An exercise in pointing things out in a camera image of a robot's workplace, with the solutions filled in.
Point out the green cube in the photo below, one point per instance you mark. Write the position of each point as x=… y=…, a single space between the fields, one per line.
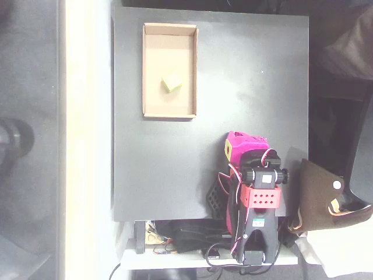
x=172 y=83

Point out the white shelf board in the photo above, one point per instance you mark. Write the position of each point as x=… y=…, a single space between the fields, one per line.
x=175 y=261

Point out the black pouch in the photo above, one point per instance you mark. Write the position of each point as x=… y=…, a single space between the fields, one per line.
x=192 y=236

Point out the white cloth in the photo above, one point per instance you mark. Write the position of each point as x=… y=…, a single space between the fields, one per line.
x=344 y=253

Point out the shallow cardboard box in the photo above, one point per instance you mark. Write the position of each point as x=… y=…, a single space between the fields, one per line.
x=169 y=52

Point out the black perforated arm base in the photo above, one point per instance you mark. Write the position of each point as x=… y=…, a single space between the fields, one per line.
x=214 y=201

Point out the light wooden piece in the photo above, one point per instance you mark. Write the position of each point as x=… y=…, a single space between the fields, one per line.
x=151 y=239

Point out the brown felt bag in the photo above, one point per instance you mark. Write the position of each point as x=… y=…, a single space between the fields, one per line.
x=314 y=198

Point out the small controller circuit board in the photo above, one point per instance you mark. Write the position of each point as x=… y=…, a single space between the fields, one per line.
x=163 y=252

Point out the black usb connector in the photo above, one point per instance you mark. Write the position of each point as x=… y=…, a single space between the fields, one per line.
x=214 y=256

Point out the magenta gripper yellow face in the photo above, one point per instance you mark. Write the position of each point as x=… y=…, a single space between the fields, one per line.
x=244 y=144

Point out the black table clamp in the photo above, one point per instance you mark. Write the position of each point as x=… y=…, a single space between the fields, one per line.
x=140 y=236

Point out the black chair part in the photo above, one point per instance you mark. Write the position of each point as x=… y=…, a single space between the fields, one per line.
x=364 y=163

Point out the dark brown fabric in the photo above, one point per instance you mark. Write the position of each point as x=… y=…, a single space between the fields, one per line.
x=349 y=52

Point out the dark cylindrical object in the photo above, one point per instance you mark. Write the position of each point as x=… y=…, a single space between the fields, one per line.
x=14 y=140

